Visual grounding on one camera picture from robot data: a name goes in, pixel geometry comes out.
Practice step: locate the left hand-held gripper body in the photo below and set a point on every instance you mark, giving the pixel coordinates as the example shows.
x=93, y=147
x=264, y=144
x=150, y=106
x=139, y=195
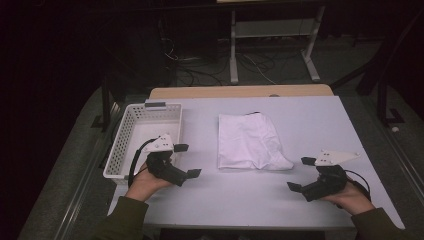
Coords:
x=164, y=170

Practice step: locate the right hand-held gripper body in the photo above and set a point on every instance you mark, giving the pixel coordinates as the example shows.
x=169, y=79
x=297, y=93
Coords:
x=325, y=185

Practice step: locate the white perforated plastic basket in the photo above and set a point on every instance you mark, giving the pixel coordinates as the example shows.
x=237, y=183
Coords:
x=146, y=128

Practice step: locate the white cloth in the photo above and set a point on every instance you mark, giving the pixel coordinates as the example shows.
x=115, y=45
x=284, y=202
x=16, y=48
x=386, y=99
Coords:
x=248, y=141

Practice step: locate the person's left hand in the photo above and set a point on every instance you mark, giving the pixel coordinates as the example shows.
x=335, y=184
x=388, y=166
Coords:
x=143, y=185

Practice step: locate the person's right hand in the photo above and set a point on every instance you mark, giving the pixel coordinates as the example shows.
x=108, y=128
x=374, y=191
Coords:
x=353, y=200

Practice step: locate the grey clip on basket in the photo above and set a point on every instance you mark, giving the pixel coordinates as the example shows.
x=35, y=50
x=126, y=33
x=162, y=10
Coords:
x=155, y=105

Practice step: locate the black metal stand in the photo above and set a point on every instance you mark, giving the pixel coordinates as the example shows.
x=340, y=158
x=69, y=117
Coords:
x=383, y=100
x=105, y=106

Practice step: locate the small white ball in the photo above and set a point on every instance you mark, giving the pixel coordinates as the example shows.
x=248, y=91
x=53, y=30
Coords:
x=395, y=129

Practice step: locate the white metal stand frame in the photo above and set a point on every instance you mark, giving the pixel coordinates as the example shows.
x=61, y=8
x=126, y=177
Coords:
x=233, y=66

